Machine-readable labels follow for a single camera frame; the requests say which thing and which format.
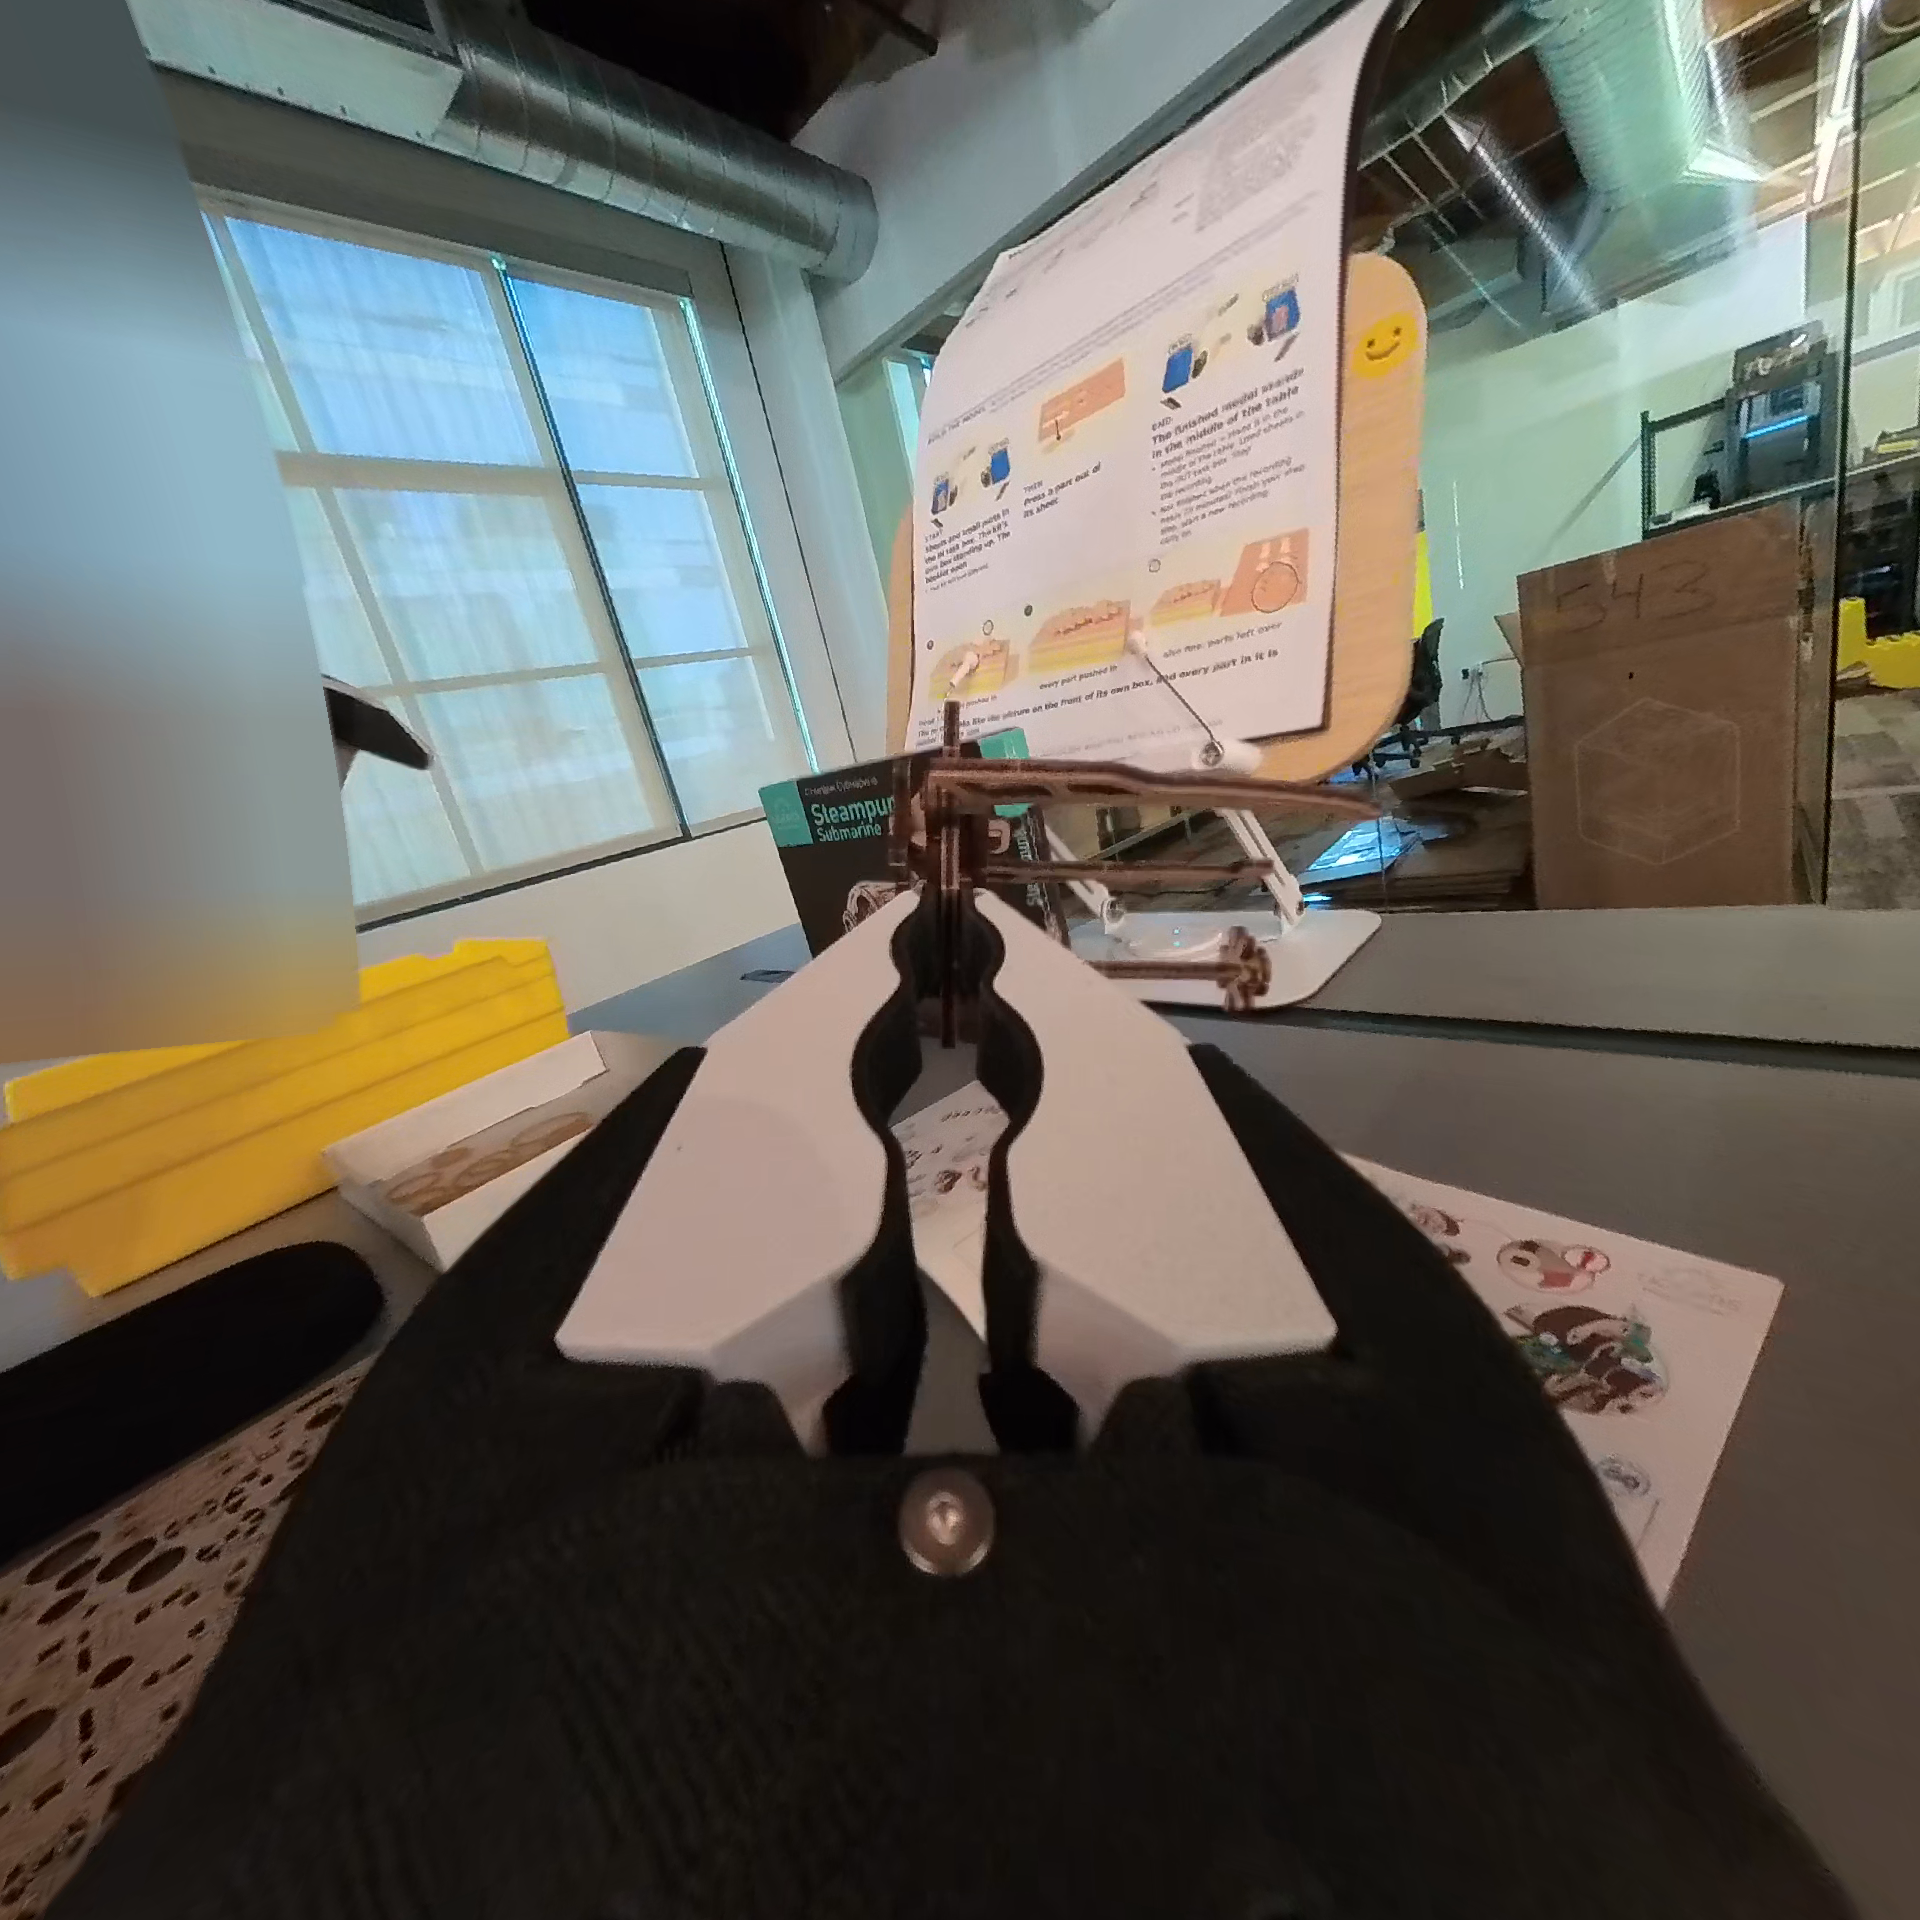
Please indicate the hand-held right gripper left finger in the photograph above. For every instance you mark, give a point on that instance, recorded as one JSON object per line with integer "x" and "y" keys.
{"x": 721, "y": 1185}

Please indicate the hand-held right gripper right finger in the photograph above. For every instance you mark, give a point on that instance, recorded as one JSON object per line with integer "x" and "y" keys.
{"x": 1157, "y": 1200}

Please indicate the wooden laser-cut part sheet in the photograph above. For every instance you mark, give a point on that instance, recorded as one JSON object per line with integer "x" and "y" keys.
{"x": 226, "y": 1477}

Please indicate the wooden model assembly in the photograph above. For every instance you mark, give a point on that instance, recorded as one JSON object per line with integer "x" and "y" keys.
{"x": 1110, "y": 784}

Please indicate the black model kit box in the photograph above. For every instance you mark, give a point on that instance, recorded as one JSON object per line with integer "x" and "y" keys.
{"x": 825, "y": 886}

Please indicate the white cardboard box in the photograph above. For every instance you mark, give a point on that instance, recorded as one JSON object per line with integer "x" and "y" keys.
{"x": 496, "y": 1089}

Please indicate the yellow plastic bin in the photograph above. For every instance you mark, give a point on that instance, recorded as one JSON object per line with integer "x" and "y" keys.
{"x": 226, "y": 1141}

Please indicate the assembly leaflet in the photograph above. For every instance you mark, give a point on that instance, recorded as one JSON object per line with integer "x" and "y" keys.
{"x": 1576, "y": 1320}

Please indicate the black office chair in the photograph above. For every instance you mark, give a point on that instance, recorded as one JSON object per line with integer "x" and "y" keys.
{"x": 1424, "y": 674}

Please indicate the large window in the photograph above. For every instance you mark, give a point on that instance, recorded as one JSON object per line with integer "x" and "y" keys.
{"x": 496, "y": 570}

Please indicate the brown cardboard box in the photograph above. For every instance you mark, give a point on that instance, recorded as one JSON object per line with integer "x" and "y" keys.
{"x": 1651, "y": 704}

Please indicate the wooden book stand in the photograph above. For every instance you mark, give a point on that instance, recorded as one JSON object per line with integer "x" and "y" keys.
{"x": 1381, "y": 526}

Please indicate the yellow smiley sticker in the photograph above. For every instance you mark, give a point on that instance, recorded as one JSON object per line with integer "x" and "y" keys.
{"x": 1381, "y": 341}

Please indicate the metal storage rack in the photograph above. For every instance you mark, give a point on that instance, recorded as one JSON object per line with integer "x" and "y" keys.
{"x": 1770, "y": 435}

